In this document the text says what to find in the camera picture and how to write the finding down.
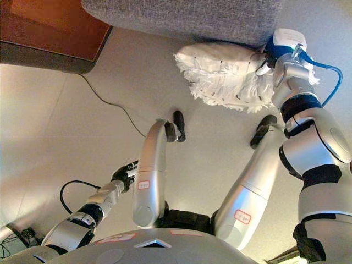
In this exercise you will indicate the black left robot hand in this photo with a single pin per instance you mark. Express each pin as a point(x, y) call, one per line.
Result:
point(125, 173)

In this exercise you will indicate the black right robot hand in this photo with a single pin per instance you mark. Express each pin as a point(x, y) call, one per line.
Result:
point(265, 64)

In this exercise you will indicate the white fringed pillow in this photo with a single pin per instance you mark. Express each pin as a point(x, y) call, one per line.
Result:
point(220, 71)

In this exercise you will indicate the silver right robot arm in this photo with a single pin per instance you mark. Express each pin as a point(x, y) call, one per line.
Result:
point(316, 143)

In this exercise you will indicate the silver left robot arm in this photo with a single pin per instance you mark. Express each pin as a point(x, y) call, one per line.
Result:
point(82, 220)

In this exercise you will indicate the silver left robot leg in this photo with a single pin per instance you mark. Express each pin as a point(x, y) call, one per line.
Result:
point(151, 170)

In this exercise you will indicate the silver robot leg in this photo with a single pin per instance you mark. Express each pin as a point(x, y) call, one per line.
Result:
point(151, 170)
point(247, 198)

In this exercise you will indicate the white blue wrist box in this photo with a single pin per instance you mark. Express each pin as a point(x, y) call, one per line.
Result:
point(288, 38)

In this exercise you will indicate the black right robot foot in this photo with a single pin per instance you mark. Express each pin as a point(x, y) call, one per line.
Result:
point(265, 126)

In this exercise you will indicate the black robot foot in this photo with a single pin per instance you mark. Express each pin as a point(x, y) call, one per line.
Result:
point(265, 126)
point(177, 123)

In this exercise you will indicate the black left robot foot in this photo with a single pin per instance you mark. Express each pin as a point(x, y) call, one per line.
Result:
point(177, 123)

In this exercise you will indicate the grey robot torso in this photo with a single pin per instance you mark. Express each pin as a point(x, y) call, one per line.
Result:
point(165, 250)

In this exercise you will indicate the grey fabric armchair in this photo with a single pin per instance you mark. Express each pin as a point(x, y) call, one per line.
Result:
point(178, 16)

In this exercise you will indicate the silver right robot leg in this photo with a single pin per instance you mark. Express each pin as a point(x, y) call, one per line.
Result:
point(247, 198)

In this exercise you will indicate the brown wooden desk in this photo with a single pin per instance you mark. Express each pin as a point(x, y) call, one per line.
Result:
point(55, 27)

